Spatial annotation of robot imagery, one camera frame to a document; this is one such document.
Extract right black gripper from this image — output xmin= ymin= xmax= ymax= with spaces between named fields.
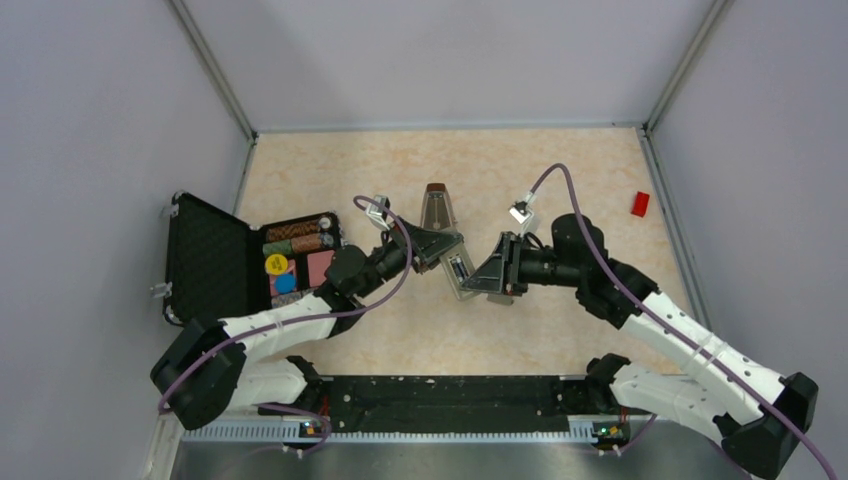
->
xmin=461 ymin=231 xmax=583 ymax=296

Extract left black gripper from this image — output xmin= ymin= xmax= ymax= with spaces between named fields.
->
xmin=356 ymin=216 xmax=464 ymax=299

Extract white remote control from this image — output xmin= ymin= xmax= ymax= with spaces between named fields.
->
xmin=439 ymin=243 xmax=478 ymax=301

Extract grey battery compartment cover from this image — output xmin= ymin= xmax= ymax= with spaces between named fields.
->
xmin=487 ymin=295 xmax=514 ymax=306

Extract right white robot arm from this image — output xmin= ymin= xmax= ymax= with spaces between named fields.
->
xmin=462 ymin=214 xmax=819 ymax=479

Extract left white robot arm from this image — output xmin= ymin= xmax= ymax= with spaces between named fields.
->
xmin=150 ymin=220 xmax=464 ymax=430

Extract brown wooden metronome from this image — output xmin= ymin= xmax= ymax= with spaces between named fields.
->
xmin=420 ymin=183 xmax=457 ymax=231

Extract blue round chip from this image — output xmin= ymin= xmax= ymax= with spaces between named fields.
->
xmin=273 ymin=273 xmax=297 ymax=295

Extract yellow round chip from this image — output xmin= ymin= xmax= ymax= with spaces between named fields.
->
xmin=264 ymin=254 xmax=289 ymax=276

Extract red small block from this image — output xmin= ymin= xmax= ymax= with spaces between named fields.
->
xmin=630 ymin=191 xmax=651 ymax=218

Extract black poker chip case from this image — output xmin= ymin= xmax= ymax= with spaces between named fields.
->
xmin=153 ymin=191 xmax=344 ymax=326

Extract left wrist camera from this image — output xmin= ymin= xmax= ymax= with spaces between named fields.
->
xmin=365 ymin=195 xmax=391 ymax=232

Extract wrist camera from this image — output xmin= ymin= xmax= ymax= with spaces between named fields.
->
xmin=365 ymin=195 xmax=391 ymax=232
xmin=509 ymin=191 xmax=540 ymax=237

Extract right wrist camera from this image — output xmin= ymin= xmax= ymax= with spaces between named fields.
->
xmin=509 ymin=191 xmax=540 ymax=237

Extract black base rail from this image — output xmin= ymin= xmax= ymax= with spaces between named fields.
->
xmin=162 ymin=374 xmax=757 ymax=458

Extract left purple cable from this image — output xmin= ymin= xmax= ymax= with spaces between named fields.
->
xmin=157 ymin=194 xmax=415 ymax=415

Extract purple cable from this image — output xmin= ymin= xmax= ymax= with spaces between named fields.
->
xmin=157 ymin=194 xmax=415 ymax=415
xmin=529 ymin=162 xmax=839 ymax=480

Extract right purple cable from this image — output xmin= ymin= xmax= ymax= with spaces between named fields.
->
xmin=529 ymin=162 xmax=839 ymax=480

